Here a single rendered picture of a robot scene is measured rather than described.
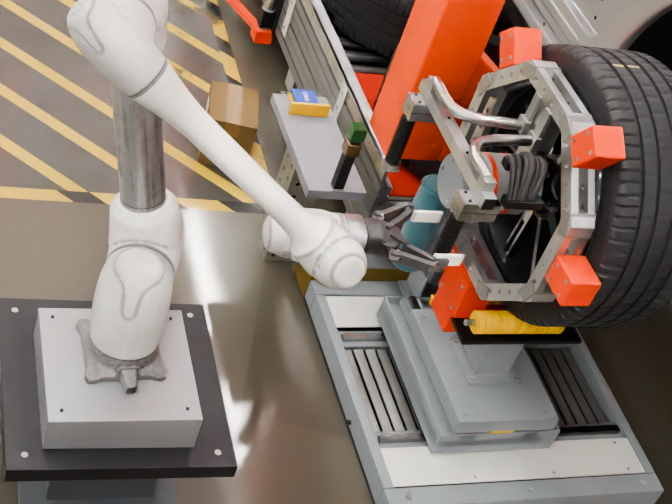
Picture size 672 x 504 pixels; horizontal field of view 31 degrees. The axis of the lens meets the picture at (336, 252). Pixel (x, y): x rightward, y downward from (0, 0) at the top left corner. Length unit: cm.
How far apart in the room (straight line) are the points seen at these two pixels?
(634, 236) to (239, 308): 130
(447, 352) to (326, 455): 43
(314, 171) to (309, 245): 103
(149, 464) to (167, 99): 83
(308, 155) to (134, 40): 120
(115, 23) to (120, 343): 73
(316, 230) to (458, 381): 103
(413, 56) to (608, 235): 85
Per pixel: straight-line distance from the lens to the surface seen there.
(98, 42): 224
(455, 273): 301
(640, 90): 274
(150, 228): 266
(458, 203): 256
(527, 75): 278
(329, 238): 230
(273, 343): 343
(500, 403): 323
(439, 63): 318
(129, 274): 254
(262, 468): 313
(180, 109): 231
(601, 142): 255
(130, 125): 253
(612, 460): 348
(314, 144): 341
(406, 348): 333
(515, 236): 300
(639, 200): 264
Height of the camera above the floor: 240
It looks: 39 degrees down
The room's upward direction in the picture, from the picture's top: 21 degrees clockwise
